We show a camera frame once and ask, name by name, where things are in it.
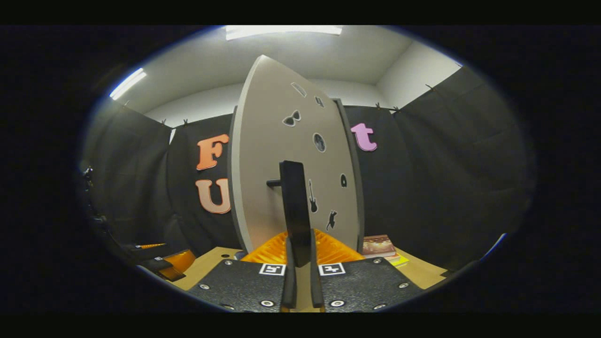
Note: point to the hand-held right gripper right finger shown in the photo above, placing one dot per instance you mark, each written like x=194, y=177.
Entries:
x=316, y=281

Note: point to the ceiling light strip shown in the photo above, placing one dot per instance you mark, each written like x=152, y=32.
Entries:
x=127, y=83
x=281, y=32

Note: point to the beige cabinet door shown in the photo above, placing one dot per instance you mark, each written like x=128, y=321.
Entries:
x=267, y=141

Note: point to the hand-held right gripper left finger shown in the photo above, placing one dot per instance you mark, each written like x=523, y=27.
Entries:
x=289, y=281

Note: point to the black backdrop cloth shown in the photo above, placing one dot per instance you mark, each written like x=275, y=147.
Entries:
x=446, y=178

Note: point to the stack of books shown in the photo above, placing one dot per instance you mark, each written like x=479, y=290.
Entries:
x=378, y=245

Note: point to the grey cabinet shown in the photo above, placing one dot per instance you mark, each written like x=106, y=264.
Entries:
x=354, y=211

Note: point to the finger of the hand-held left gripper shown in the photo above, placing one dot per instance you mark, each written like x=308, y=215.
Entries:
x=150, y=245
x=176, y=262

